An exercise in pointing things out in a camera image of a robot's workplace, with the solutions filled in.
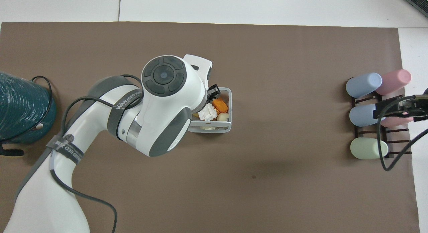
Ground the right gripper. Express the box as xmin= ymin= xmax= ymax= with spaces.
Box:
xmin=410 ymin=88 xmax=428 ymax=122

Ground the orange crumpled trash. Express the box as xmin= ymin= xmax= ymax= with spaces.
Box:
xmin=212 ymin=98 xmax=229 ymax=115

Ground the white crumpled paper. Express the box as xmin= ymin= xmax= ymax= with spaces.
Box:
xmin=198 ymin=103 xmax=218 ymax=122

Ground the pink cup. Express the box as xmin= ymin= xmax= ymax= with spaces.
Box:
xmin=376 ymin=69 xmax=412 ymax=96
xmin=381 ymin=116 xmax=415 ymax=128

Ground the dark brown cup rack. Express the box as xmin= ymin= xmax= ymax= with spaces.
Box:
xmin=350 ymin=94 xmax=414 ymax=158

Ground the blue cup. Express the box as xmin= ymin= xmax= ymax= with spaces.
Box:
xmin=349 ymin=104 xmax=386 ymax=127
xmin=346 ymin=73 xmax=383 ymax=98

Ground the pale green cup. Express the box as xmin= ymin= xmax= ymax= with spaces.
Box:
xmin=350 ymin=137 xmax=389 ymax=160

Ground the white wire basket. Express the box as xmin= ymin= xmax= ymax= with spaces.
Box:
xmin=187 ymin=87 xmax=232 ymax=133

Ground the black cable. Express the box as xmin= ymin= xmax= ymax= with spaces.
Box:
xmin=377 ymin=96 xmax=428 ymax=172
xmin=49 ymin=74 xmax=144 ymax=233

